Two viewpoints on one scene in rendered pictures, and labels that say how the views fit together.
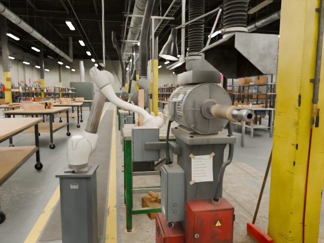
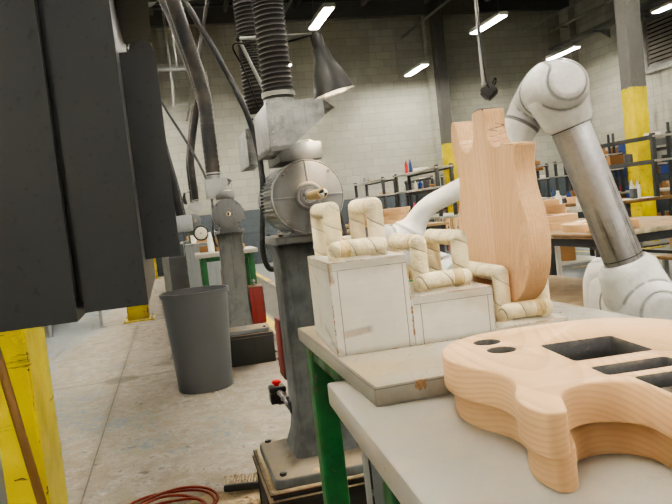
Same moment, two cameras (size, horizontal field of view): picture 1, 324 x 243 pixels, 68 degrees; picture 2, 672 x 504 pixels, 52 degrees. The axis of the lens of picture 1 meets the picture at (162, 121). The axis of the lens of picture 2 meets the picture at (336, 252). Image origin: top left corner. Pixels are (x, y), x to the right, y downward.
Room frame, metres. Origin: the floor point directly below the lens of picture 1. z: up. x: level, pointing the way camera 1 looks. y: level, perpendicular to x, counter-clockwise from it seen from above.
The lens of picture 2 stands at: (3.86, -0.19, 1.20)
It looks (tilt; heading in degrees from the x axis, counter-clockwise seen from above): 4 degrees down; 178
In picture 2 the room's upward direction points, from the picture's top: 6 degrees counter-clockwise
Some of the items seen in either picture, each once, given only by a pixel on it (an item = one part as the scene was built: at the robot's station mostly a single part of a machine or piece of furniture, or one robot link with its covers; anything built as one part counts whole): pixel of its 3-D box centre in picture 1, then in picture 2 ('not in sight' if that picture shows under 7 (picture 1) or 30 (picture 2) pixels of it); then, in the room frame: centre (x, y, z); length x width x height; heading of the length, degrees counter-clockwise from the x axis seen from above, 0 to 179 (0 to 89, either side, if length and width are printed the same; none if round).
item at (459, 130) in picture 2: (141, 93); (466, 139); (2.33, 0.20, 1.32); 0.07 x 0.04 x 0.09; 8
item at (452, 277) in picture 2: not in sight; (443, 278); (2.57, 0.07, 1.04); 0.11 x 0.03 x 0.03; 98
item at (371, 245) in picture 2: not in sight; (357, 247); (2.59, -0.09, 1.12); 0.11 x 0.03 x 0.03; 98
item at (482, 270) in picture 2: not in sight; (483, 270); (2.46, 0.17, 1.04); 0.20 x 0.03 x 0.03; 7
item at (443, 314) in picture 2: (156, 127); (431, 306); (2.48, 0.06, 0.98); 0.27 x 0.16 x 0.09; 8
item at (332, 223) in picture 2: not in sight; (333, 235); (2.59, -0.13, 1.15); 0.03 x 0.03 x 0.09
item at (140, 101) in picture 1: (141, 108); (496, 205); (2.46, 0.22, 1.17); 0.35 x 0.04 x 0.40; 8
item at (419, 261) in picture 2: not in sight; (420, 267); (2.57, 0.03, 1.07); 0.03 x 0.03 x 0.09
